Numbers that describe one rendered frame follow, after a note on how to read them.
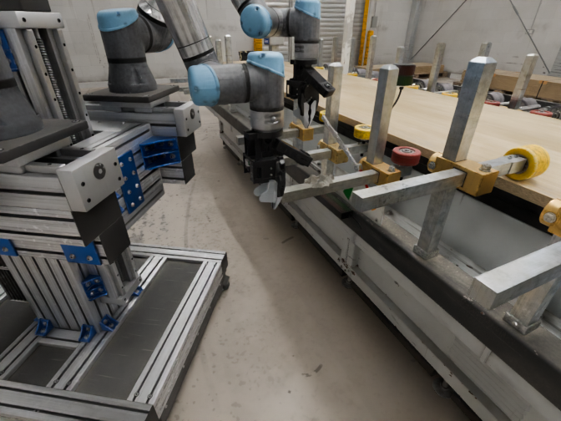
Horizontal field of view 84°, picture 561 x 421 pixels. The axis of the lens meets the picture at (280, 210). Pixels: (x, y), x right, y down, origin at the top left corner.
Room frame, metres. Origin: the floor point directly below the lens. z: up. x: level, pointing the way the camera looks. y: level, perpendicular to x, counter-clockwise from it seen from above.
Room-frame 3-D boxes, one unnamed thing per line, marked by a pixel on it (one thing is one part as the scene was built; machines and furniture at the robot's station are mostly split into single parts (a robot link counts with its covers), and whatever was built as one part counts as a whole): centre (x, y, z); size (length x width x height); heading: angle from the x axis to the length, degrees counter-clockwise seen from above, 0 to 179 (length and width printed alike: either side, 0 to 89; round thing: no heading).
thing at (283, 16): (1.08, 0.02, 1.23); 0.11 x 0.11 x 0.08; 72
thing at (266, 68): (0.69, 0.03, 1.12); 0.09 x 0.08 x 0.11; 112
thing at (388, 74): (0.88, -0.28, 0.90); 0.04 x 0.04 x 0.48; 24
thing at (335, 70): (1.11, -0.18, 0.88); 0.04 x 0.04 x 0.48; 24
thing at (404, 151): (0.88, -0.37, 0.85); 0.08 x 0.08 x 0.11
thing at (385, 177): (0.86, -0.30, 0.85); 0.14 x 0.06 x 0.05; 24
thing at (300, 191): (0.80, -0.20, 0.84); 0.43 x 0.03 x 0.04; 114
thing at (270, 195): (0.68, 0.03, 0.86); 0.06 x 0.03 x 0.09; 114
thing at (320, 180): (0.76, -0.11, 0.87); 0.09 x 0.07 x 0.02; 114
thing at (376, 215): (0.90, -0.25, 0.75); 0.26 x 0.01 x 0.10; 24
